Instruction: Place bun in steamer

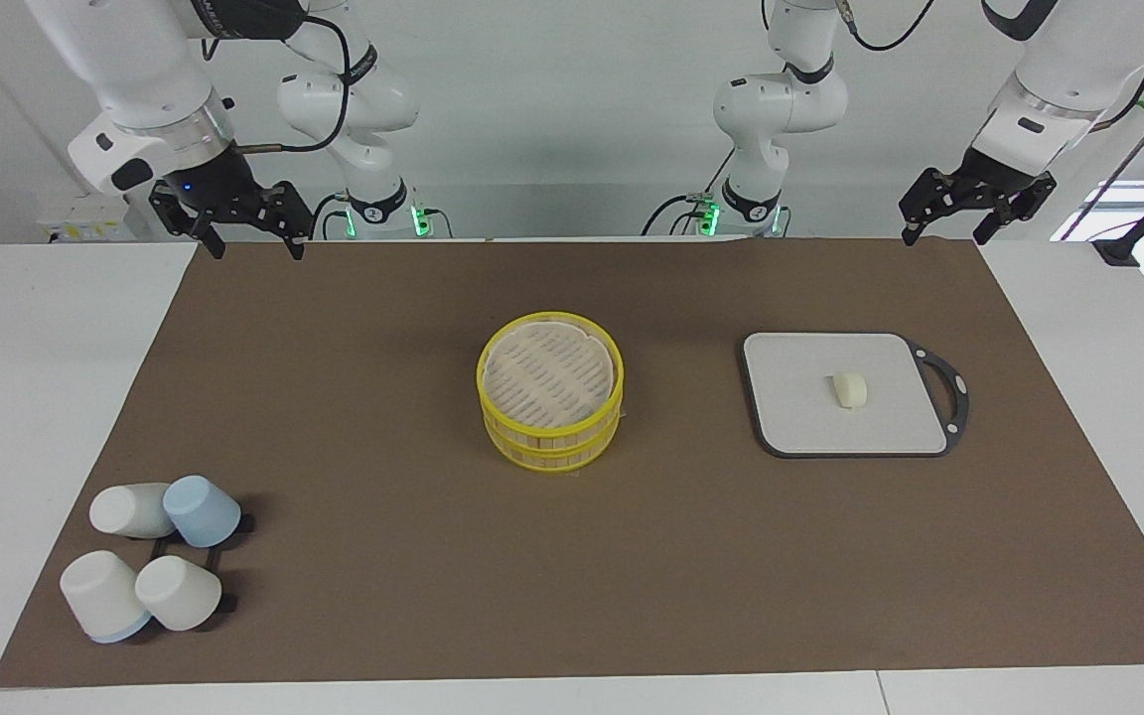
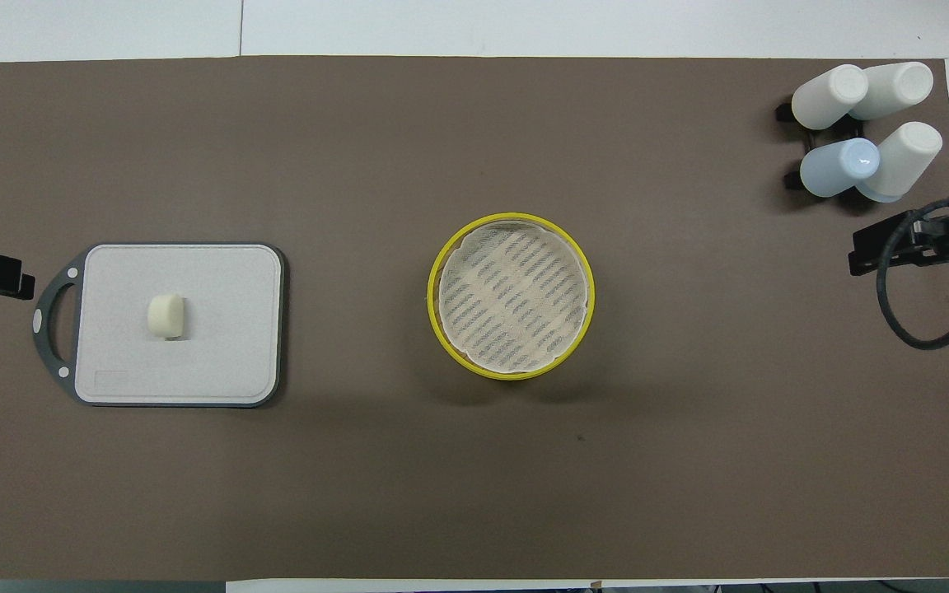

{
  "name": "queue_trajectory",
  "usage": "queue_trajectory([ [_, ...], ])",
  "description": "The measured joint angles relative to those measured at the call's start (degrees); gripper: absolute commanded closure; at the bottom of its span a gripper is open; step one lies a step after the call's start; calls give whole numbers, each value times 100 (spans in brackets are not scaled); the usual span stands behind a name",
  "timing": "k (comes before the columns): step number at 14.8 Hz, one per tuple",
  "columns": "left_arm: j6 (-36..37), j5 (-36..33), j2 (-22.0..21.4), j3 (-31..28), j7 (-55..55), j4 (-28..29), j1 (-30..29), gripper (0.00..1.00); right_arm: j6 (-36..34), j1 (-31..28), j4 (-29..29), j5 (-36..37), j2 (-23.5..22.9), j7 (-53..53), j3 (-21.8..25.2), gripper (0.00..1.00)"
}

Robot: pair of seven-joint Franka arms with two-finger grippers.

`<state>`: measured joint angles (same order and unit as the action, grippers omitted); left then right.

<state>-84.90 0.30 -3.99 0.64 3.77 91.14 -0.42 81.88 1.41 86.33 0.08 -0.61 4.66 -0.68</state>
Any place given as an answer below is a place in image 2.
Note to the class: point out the grey white cutting board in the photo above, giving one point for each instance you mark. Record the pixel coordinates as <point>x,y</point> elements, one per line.
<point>219,346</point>

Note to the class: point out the light blue plastic cup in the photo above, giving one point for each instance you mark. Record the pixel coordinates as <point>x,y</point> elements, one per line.
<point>839,166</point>

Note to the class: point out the brown table mat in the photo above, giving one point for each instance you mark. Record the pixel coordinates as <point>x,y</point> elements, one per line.
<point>441,123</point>

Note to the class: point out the white plastic cup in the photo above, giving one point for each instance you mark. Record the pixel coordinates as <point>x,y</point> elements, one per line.
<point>829,96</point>
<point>895,89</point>
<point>900,161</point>

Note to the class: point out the black cup rack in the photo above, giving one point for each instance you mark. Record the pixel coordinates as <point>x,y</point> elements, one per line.
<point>791,180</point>

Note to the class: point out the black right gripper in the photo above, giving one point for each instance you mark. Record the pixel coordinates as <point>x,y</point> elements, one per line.
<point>936,243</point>

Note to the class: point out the yellow bamboo steamer basket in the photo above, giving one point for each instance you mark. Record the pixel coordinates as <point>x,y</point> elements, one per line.
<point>433,301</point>

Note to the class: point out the white steamed bun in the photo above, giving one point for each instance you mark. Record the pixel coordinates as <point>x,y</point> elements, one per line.
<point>166,316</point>

